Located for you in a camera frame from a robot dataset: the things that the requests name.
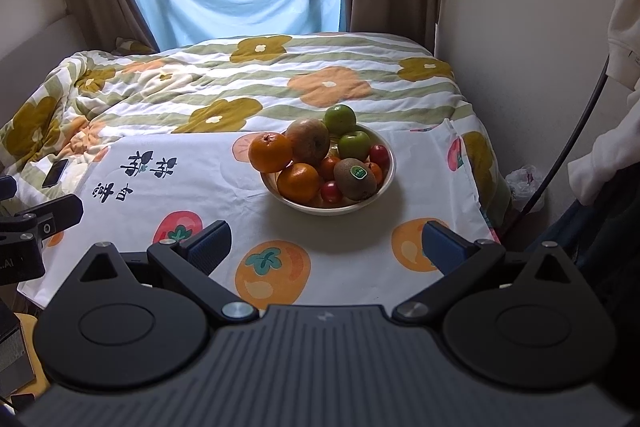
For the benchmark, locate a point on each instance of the small red cherry tomato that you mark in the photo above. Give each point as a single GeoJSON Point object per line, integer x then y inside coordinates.
{"type": "Point", "coordinates": [331, 194]}

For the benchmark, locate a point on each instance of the floral striped quilt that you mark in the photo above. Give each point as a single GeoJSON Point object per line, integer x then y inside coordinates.
{"type": "Point", "coordinates": [94, 98]}

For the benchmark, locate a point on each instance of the yellow cream ceramic bowl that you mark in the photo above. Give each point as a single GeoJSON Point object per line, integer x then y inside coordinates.
{"type": "Point", "coordinates": [317, 207]}

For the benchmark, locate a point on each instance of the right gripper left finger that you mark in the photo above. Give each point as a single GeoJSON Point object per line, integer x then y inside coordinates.
{"type": "Point", "coordinates": [184, 268]}

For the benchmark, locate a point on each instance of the round green orange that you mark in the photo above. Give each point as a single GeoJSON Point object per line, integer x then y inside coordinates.
{"type": "Point", "coordinates": [340, 119]}

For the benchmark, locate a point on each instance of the large yellowish red apple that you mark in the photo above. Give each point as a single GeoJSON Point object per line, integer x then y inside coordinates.
{"type": "Point", "coordinates": [310, 140]}

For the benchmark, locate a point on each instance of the small orange tangerine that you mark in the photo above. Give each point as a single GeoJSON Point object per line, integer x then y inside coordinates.
{"type": "Point", "coordinates": [377, 172]}

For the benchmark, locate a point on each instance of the white plastic bag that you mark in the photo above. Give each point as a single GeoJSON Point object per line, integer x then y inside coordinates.
{"type": "Point", "coordinates": [523, 184]}

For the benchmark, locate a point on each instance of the white fruit print cloth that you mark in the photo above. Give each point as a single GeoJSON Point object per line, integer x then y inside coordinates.
{"type": "Point", "coordinates": [170, 187]}

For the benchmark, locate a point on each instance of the brown kiwi with sticker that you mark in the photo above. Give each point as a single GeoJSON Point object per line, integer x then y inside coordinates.
{"type": "Point", "coordinates": [354, 179]}

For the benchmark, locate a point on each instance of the small green apple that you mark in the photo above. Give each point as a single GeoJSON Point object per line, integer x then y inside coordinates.
{"type": "Point", "coordinates": [355, 144]}

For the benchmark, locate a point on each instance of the grey box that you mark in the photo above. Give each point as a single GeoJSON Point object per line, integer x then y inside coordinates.
{"type": "Point", "coordinates": [15, 368]}

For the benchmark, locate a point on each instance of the black smartphone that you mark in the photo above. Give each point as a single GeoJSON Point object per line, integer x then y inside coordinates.
{"type": "Point", "coordinates": [55, 173]}

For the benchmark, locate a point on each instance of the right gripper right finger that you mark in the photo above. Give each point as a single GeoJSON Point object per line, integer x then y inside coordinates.
{"type": "Point", "coordinates": [462, 264]}

